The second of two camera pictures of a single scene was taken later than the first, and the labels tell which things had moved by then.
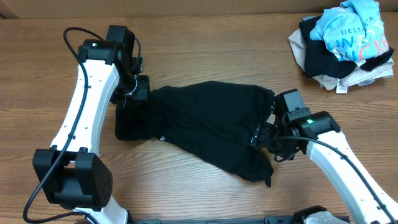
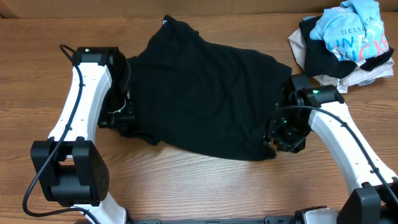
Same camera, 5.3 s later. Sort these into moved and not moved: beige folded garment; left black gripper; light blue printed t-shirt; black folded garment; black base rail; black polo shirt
Moved: black polo shirt; left black gripper
Not moved: black base rail; beige folded garment; black folded garment; light blue printed t-shirt
